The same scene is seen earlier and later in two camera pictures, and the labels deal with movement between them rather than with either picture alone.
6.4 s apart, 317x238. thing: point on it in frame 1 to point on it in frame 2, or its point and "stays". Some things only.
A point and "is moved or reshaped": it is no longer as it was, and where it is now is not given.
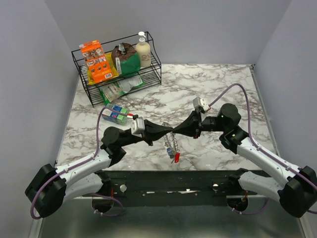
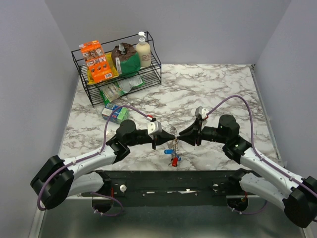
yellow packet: [109, 56] stays
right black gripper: [192, 126] to [193, 133]
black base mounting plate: [169, 188] stays
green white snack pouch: [113, 91] stays
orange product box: [98, 63] stays
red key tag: [177, 157] is moved or reshaped
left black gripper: [153, 132] to [162, 138]
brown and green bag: [126, 59] stays
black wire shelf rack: [116, 68] stays
